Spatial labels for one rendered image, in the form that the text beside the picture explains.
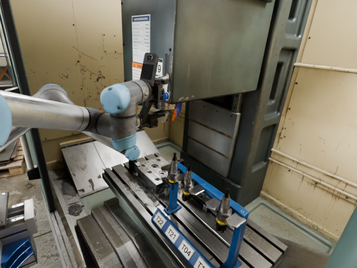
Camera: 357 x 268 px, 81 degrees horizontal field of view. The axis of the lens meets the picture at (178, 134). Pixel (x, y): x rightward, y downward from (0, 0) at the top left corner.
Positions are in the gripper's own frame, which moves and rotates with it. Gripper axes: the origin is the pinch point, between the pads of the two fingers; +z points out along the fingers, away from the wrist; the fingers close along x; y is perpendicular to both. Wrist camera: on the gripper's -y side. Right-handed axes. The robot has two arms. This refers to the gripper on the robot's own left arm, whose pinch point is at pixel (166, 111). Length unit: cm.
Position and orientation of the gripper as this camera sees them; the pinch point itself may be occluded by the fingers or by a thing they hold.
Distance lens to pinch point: 130.9
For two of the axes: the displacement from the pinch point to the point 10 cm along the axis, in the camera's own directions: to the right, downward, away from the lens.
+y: -0.5, 9.1, 4.1
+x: 6.3, 3.5, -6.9
